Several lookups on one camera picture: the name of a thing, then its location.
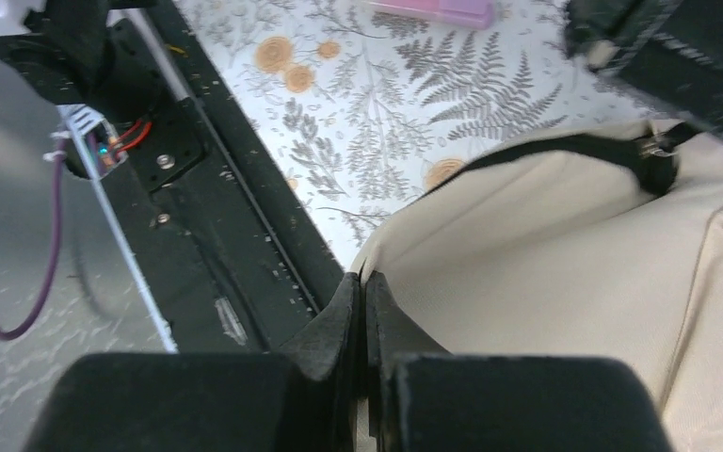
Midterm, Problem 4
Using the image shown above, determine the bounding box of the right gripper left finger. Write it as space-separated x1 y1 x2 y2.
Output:
24 273 361 451

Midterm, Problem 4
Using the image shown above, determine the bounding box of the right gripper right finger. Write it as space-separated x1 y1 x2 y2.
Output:
364 272 671 451

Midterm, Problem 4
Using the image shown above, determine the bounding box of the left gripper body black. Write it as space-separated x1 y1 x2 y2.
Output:
563 0 723 140

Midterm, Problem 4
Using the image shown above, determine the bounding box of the cream canvas backpack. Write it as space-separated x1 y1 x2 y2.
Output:
351 135 723 451

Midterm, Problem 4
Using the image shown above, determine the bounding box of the pink highlighter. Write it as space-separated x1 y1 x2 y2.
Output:
366 0 495 30

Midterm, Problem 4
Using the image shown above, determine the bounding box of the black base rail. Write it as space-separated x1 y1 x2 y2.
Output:
65 1 343 353

